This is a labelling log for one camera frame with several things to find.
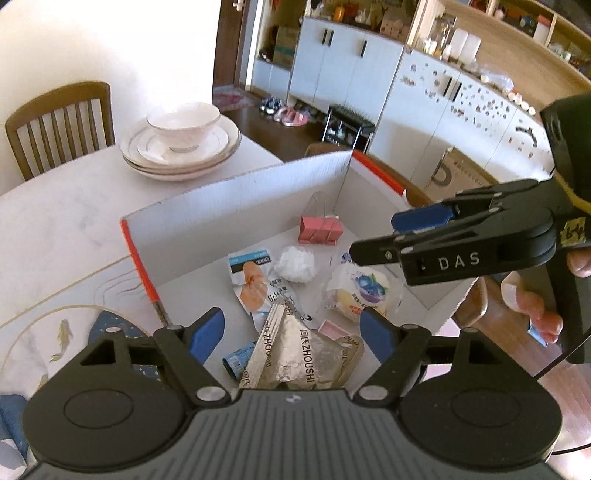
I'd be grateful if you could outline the wooden chair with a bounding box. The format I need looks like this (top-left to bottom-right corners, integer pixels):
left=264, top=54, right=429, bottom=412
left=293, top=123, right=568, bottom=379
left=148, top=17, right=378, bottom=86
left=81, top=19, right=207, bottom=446
left=6, top=82, right=115, bottom=182
left=451, top=277, right=489, bottom=329

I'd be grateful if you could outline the white printed desktop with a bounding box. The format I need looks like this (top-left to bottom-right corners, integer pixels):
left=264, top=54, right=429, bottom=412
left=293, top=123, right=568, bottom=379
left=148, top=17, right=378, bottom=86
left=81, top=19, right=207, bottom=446
left=0, top=134, right=287, bottom=480

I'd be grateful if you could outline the person's right hand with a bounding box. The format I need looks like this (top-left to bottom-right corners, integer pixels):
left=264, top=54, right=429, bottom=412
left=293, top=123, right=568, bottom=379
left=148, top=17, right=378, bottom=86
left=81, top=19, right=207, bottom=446
left=501, top=247, right=591, bottom=346

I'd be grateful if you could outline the white bowl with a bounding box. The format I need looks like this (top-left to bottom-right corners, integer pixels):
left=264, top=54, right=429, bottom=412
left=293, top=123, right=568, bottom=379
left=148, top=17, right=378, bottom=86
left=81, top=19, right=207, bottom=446
left=147, top=102, right=221, bottom=155

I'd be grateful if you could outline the wooden wall shelf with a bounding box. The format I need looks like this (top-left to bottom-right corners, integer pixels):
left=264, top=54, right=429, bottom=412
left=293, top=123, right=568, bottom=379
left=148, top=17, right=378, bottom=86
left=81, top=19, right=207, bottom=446
left=406, top=0, right=591, bottom=112

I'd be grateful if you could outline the black shoe rack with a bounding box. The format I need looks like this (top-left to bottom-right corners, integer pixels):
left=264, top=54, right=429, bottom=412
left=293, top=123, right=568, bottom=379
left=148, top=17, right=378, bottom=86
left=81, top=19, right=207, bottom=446
left=322, top=104, right=375, bottom=153

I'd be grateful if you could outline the white snack packet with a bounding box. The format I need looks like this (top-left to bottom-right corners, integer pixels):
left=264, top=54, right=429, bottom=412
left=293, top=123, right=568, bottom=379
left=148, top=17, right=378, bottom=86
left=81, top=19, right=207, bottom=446
left=227, top=249, right=311, bottom=330

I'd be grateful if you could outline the brown cardboard box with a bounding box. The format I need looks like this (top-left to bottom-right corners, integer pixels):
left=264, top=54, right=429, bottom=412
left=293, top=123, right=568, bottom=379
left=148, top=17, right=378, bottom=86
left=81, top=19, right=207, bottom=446
left=272, top=25, right=301, bottom=70

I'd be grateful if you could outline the foil snack bag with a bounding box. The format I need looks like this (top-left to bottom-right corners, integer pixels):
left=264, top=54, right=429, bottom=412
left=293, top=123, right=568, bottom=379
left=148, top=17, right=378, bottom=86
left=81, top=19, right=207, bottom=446
left=242, top=302, right=365, bottom=391

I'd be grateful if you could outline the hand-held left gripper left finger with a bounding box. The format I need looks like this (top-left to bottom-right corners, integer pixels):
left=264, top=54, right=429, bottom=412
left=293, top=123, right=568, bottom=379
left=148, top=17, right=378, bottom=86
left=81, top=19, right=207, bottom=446
left=81, top=308, right=230, bottom=409

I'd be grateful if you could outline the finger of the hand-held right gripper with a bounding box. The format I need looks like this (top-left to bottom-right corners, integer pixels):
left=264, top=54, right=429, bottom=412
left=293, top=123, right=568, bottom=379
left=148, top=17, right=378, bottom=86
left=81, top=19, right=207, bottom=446
left=392, top=180, right=553, bottom=234
left=348, top=210, right=555, bottom=267

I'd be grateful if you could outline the white cupboard with stickers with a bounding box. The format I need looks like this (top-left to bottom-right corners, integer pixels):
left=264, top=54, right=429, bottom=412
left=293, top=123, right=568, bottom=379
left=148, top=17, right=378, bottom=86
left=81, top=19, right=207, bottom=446
left=369, top=48, right=561, bottom=195

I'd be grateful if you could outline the teal small packet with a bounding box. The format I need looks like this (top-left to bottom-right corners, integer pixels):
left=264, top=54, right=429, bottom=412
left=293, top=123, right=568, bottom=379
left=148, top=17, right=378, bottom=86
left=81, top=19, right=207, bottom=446
left=222, top=342, right=259, bottom=381

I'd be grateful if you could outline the tall white cupboard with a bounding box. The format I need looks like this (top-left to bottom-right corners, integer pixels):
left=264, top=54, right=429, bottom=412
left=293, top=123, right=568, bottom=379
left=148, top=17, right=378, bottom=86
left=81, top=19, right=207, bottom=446
left=252, top=16, right=407, bottom=153

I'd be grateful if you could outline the row of shoes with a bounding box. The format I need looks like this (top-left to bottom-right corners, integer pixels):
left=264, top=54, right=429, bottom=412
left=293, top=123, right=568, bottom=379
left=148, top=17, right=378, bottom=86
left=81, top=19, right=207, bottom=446
left=259, top=96, right=320, bottom=127

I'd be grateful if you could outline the white plate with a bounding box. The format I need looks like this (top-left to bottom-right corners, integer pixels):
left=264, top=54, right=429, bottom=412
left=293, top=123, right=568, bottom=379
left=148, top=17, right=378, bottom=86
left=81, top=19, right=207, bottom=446
left=121, top=115, right=242, bottom=175
left=124, top=152, right=238, bottom=182

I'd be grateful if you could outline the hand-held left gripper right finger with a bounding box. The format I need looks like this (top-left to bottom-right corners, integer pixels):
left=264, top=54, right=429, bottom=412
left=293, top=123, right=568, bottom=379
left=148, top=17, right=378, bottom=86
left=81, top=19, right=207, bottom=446
left=352, top=308, right=506, bottom=409

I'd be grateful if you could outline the pink small packet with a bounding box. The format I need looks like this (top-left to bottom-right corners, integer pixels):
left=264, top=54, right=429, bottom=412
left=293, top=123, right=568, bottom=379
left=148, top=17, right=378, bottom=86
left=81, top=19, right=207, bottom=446
left=318, top=320, right=352, bottom=342

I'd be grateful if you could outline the pink binder clip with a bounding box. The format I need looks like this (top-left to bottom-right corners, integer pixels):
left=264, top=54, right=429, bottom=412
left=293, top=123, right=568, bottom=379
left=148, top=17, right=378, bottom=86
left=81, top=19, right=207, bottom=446
left=298, top=191, right=343, bottom=245

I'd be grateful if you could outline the round blueberry snack packet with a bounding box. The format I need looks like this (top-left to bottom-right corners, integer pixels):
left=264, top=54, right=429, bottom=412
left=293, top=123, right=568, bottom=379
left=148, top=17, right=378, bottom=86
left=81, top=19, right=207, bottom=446
left=322, top=263, right=402, bottom=323

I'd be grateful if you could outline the white cardboard box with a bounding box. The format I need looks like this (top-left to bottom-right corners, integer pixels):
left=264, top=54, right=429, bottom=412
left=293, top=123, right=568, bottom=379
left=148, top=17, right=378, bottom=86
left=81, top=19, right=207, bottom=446
left=119, top=150, right=483, bottom=393

